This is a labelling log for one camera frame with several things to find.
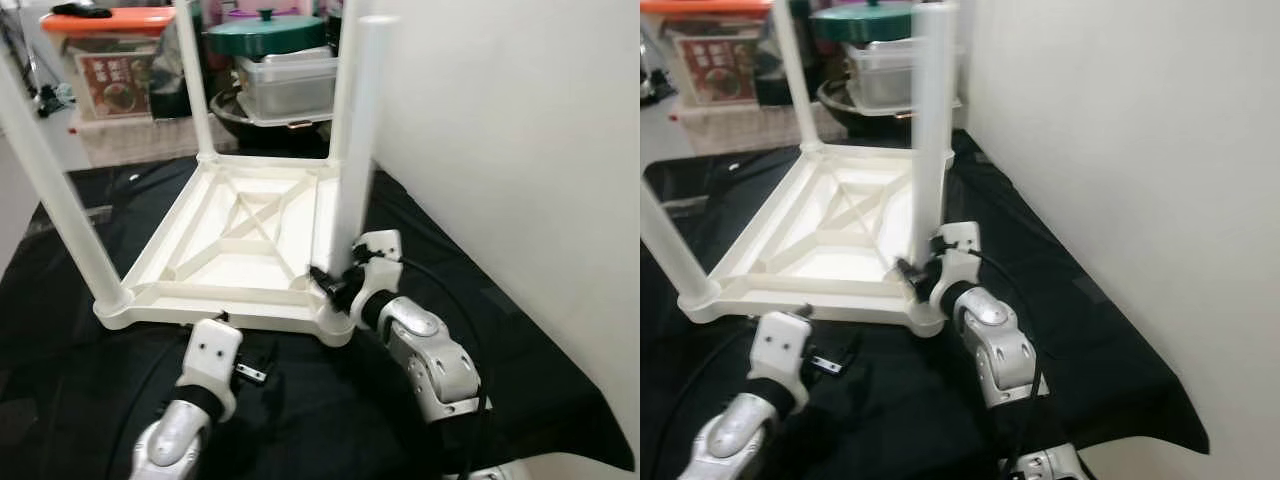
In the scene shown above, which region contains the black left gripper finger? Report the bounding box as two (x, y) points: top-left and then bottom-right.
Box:
(234, 344), (277, 387)
(807, 337), (862, 380)

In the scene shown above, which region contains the black wok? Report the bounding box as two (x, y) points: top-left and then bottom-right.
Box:
(210, 90), (337, 147)
(818, 78), (917, 137)

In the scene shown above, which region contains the clear plastic storage box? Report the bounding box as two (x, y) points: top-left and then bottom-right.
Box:
(235, 48), (342, 127)
(845, 35), (927, 112)

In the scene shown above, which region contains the black tablecloth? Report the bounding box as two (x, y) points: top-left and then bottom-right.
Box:
(640, 130), (1212, 480)
(0, 155), (637, 480)

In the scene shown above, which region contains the beige cloth covered bench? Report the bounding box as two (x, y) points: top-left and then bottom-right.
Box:
(675, 100), (852, 154)
(75, 112), (242, 167)

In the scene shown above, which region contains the black plastic bag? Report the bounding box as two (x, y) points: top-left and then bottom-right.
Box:
(150, 20), (212, 120)
(755, 15), (817, 107)

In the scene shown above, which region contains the green pot lid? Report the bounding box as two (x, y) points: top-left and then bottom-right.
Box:
(810, 0), (917, 44)
(205, 8), (330, 60)

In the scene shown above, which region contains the red printed cardboard box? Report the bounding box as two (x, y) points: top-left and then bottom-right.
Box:
(75, 45), (157, 120)
(680, 30), (762, 107)

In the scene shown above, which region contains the orange box lid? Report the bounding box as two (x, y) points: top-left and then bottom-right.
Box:
(40, 5), (182, 37)
(640, 0), (777, 17)

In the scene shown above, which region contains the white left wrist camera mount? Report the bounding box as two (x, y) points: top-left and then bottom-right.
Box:
(745, 310), (814, 412)
(180, 318), (245, 422)

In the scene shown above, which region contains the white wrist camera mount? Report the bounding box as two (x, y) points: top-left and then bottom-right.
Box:
(745, 310), (814, 412)
(930, 222), (984, 292)
(350, 230), (407, 302)
(180, 318), (245, 422)

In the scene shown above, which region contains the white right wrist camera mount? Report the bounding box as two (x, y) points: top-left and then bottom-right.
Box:
(350, 230), (407, 302)
(930, 222), (984, 292)

